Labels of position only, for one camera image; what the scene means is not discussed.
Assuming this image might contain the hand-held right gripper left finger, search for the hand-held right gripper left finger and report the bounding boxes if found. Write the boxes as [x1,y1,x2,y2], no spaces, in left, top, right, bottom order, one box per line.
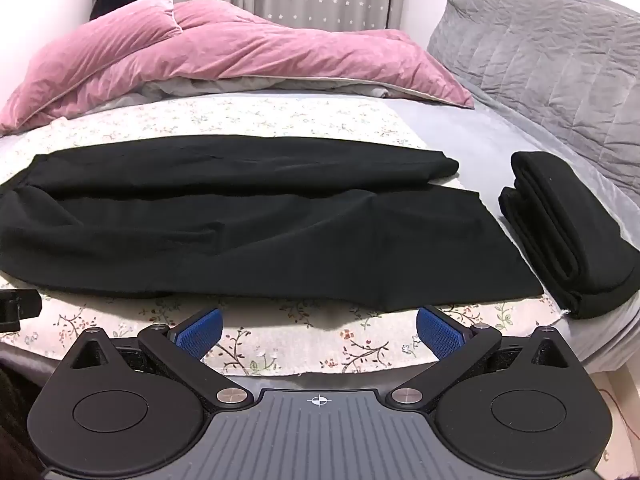
[60,307,256,408]

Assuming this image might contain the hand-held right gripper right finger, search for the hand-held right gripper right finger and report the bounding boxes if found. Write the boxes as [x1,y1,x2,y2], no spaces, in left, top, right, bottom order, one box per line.
[391,305,583,406]

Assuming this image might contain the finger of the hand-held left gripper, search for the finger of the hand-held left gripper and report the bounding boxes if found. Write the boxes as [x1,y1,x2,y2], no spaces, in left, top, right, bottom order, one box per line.
[0,290,42,332]

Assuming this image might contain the black pants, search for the black pants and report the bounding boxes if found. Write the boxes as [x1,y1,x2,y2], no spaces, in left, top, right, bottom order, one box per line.
[0,135,545,313]
[498,151,637,320]

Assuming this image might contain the folded black pants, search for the folded black pants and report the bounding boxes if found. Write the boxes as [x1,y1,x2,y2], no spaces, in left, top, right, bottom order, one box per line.
[498,151,637,320]

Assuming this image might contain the grey bed base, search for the grey bed base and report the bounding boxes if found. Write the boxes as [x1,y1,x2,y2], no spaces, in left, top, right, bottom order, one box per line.
[0,344,56,378]

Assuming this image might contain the grey bed sheet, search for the grey bed sheet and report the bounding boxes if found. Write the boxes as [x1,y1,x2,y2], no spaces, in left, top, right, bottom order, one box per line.
[385,87,640,373]

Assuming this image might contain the floral bed sheet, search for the floral bed sheet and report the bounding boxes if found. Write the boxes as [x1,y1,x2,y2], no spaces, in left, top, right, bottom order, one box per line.
[0,92,566,376]

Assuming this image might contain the pink duvet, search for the pink duvet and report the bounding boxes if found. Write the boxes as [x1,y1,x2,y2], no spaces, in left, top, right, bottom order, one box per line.
[0,0,475,136]

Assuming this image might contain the grey blanket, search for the grey blanket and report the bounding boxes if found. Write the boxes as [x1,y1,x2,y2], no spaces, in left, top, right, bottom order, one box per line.
[426,0,640,201]

